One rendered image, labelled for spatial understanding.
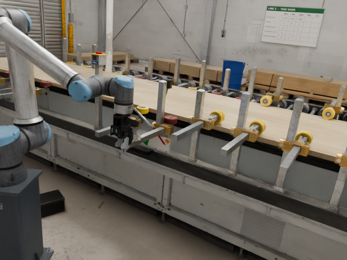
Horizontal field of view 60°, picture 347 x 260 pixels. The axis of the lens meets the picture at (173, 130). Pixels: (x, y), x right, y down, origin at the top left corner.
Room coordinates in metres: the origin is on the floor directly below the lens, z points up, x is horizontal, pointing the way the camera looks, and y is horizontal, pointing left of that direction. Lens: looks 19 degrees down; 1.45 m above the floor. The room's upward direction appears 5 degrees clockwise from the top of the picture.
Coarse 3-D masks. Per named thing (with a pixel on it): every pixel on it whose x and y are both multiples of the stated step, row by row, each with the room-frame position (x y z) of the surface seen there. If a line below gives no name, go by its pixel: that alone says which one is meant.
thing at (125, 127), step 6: (114, 114) 1.35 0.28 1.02; (114, 120) 1.34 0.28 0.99; (120, 120) 1.35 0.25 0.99; (126, 120) 1.37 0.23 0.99; (114, 126) 1.34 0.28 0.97; (120, 126) 1.34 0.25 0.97; (126, 126) 1.35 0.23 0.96; (114, 132) 1.35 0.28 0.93; (120, 132) 1.33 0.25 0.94; (126, 132) 1.35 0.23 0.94; (120, 138) 1.33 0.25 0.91
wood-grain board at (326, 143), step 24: (144, 96) 2.25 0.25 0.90; (168, 96) 2.33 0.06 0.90; (192, 96) 2.40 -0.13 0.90; (216, 96) 2.49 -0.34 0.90; (264, 120) 1.91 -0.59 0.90; (288, 120) 1.96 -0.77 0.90; (312, 120) 2.02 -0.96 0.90; (336, 120) 2.08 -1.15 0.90; (312, 144) 1.53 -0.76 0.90; (336, 144) 1.56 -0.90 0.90
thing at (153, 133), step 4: (172, 124) 1.76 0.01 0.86; (156, 128) 1.66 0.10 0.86; (160, 128) 1.66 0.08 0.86; (164, 128) 1.68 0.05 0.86; (148, 132) 1.59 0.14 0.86; (152, 132) 1.59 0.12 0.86; (156, 132) 1.61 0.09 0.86; (160, 132) 1.64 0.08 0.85; (164, 132) 1.68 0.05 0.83; (144, 136) 1.52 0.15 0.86; (148, 136) 1.54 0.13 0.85; (152, 136) 1.58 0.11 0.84; (132, 140) 1.44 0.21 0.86; (140, 140) 1.48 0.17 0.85; (144, 140) 1.51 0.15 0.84; (132, 144) 1.42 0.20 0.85; (136, 144) 1.45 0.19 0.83; (128, 148) 1.40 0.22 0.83
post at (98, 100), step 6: (96, 66) 1.98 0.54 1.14; (102, 66) 1.99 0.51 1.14; (96, 72) 1.98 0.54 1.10; (102, 72) 1.99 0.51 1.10; (96, 102) 1.98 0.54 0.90; (96, 108) 1.98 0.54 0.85; (96, 114) 1.98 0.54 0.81; (96, 120) 1.98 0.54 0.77; (96, 126) 1.97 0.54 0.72; (102, 126) 1.99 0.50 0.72
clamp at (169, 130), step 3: (153, 123) 1.74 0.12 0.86; (156, 123) 1.72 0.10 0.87; (165, 123) 1.74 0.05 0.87; (156, 126) 1.71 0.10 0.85; (159, 126) 1.71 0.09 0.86; (162, 126) 1.69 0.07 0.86; (165, 126) 1.68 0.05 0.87; (168, 126) 1.69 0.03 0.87; (171, 126) 1.69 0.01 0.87; (165, 129) 1.68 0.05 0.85; (168, 129) 1.67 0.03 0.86; (171, 129) 1.69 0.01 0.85; (165, 132) 1.68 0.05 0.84; (168, 132) 1.67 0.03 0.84; (171, 132) 1.69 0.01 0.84; (168, 135) 1.67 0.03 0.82
